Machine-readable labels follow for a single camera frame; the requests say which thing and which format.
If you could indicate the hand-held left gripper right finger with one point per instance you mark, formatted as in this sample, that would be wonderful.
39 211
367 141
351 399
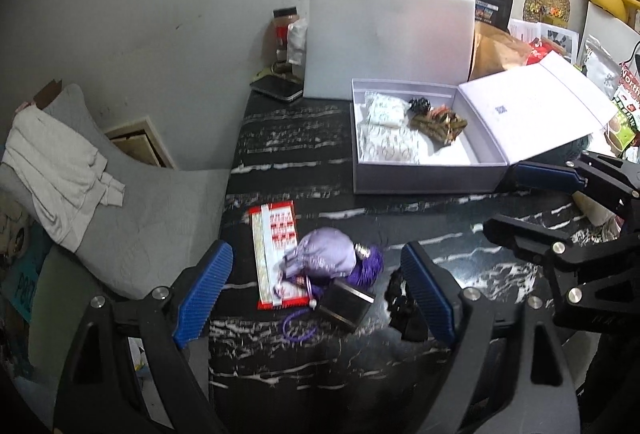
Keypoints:
430 294

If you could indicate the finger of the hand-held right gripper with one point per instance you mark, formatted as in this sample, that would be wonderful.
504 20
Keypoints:
520 234
545 176

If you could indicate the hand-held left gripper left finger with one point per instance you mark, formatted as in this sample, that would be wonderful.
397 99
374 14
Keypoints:
202 294

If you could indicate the black hair claw clip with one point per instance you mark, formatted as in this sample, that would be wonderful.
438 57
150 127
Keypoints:
419 106
402 299

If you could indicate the white gift box with lid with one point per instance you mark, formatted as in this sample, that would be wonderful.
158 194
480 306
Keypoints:
530 104

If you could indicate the red and white packet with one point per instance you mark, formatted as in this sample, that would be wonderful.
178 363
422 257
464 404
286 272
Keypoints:
267 239

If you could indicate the dark translucent square box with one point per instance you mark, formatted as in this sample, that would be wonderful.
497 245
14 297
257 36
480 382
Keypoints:
345 306

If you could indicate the purple tasselled sachet pouch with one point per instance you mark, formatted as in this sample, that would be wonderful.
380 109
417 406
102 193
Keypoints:
320 254

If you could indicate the gold brown snack packet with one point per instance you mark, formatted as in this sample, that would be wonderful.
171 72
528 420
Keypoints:
440 124

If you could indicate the white bread-print packet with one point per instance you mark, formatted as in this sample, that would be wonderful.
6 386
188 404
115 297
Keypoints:
390 147
385 112

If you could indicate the teal-print white bag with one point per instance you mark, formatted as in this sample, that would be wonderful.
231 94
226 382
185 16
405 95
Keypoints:
595 209

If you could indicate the green drink packet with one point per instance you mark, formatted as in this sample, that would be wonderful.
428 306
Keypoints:
622 124

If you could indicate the silver white packet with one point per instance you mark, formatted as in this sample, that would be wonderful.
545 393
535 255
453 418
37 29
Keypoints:
600 69

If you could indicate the red snack packet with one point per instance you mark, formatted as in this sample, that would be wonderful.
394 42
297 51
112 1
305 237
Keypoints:
540 52

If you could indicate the red paper bag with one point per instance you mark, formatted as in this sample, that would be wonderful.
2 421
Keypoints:
631 84

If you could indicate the brown paper bag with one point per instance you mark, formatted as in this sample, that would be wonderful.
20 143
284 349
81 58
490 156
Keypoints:
500 52

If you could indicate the green chair seat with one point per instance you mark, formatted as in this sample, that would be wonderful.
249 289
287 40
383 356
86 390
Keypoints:
60 314

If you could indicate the white printed papers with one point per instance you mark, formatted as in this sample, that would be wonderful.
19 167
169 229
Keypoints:
530 32

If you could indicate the blue printed box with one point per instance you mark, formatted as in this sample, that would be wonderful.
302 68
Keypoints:
25 274

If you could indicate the white garment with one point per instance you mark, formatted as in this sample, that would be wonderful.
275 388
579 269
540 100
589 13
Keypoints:
50 174

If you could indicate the white foam board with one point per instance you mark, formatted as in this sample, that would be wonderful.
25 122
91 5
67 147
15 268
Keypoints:
390 44

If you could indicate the silver flat device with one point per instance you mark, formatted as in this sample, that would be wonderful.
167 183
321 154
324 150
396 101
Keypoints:
277 88

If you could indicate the brown cardboard piece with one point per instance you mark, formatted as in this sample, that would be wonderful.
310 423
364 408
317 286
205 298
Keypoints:
42 94

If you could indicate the white plastic bag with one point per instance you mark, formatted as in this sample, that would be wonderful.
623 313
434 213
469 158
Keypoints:
297 44

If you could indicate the brown jar with black lid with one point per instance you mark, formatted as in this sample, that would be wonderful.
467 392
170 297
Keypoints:
284 29

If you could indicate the beige framed wall panel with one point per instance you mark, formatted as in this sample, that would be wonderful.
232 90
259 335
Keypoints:
137 144

